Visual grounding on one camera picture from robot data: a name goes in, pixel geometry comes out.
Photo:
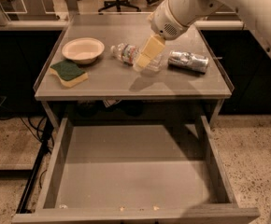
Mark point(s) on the silver crushed can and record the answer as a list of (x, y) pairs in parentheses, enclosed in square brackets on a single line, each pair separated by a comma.
[(189, 61)]

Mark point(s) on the grey open top drawer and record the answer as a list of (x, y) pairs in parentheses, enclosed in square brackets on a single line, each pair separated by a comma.
[(144, 172)]

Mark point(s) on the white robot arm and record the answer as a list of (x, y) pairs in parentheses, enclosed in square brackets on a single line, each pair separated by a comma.
[(256, 15)]

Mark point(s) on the white horizontal rail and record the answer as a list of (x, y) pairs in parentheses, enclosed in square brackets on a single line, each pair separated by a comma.
[(34, 26)]

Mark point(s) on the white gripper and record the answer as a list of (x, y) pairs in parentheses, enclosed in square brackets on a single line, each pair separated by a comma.
[(164, 22)]

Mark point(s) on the clear plastic water bottle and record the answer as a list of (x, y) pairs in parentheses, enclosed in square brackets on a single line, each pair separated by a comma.
[(127, 54)]

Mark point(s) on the white paper bowl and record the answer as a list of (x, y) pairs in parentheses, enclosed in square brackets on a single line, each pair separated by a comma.
[(83, 50)]

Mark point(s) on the grey metal cabinet table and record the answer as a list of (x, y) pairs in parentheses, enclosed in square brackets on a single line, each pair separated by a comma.
[(109, 79)]

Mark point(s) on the green yellow sponge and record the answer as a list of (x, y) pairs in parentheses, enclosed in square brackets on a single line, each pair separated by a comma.
[(68, 73)]

